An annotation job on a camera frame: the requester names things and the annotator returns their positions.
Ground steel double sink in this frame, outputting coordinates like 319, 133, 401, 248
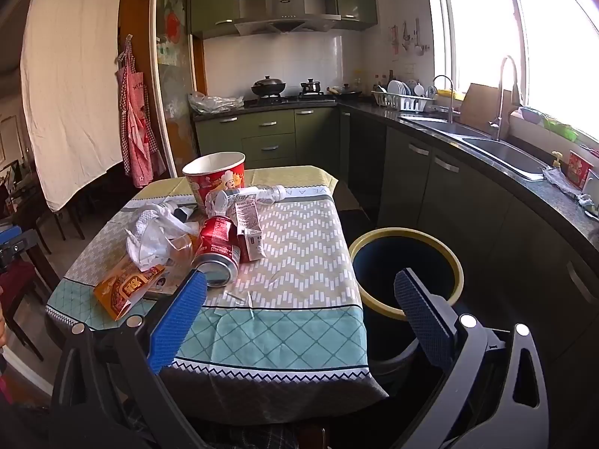
402, 114, 550, 183

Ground red printed box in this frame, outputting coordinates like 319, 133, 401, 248
567, 150, 595, 190

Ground condiment bottles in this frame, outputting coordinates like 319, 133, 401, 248
356, 70, 396, 92

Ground green upper cabinets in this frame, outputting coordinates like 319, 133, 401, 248
189, 0, 379, 40

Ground patterned tablecloth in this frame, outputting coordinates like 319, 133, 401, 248
45, 165, 389, 426

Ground green base cabinets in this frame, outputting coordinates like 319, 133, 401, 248
194, 105, 599, 370

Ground red checked apron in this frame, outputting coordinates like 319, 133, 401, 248
116, 35, 162, 189

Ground white hanging curtain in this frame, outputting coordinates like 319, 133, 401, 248
19, 0, 125, 212

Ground clear plastic bottle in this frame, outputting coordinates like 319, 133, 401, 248
206, 184, 287, 216

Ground tall steel faucet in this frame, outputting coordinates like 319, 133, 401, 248
489, 55, 522, 142

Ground black gas stove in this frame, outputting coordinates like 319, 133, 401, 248
243, 92, 338, 104

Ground red paper bucket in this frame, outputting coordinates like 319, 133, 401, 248
182, 152, 247, 211

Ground red white drink carton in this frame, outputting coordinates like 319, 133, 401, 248
234, 196, 267, 263

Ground white dish rack with dishes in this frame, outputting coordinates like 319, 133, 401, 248
372, 79, 434, 113

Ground dark stone countertop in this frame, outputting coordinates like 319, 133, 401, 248
192, 96, 599, 253

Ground hanging kitchen utensils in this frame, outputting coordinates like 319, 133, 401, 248
389, 18, 426, 56

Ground dark red chair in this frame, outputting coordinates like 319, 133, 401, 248
0, 243, 59, 361

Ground grey dishcloth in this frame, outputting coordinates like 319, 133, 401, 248
543, 166, 599, 218

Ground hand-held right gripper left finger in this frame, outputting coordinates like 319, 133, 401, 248
51, 269, 209, 449

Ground dark wooden chair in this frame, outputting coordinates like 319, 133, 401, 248
28, 182, 85, 256

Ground white paper towel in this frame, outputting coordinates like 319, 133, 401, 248
125, 203, 200, 272

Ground clear plastic bag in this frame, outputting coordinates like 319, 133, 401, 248
188, 92, 245, 114

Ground blue bin with yellow rim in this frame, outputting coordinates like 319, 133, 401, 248
349, 227, 465, 375

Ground glass sliding door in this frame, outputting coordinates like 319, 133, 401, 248
150, 0, 197, 183

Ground small steel faucet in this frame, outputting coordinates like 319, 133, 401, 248
433, 75, 456, 123

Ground crushed red can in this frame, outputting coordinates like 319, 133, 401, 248
193, 215, 241, 288

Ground steel range hood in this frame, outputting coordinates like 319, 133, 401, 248
233, 0, 341, 36

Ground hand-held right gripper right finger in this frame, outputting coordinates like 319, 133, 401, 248
393, 268, 550, 449

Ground brown cardboard sheet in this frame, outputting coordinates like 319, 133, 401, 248
461, 83, 504, 127

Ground black wok with lid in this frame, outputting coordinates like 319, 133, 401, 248
251, 75, 287, 99

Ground kitchen window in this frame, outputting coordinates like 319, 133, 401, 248
428, 0, 599, 141

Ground green plastic bags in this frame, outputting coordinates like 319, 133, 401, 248
543, 114, 580, 142

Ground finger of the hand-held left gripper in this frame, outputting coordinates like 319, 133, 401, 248
0, 225, 37, 274

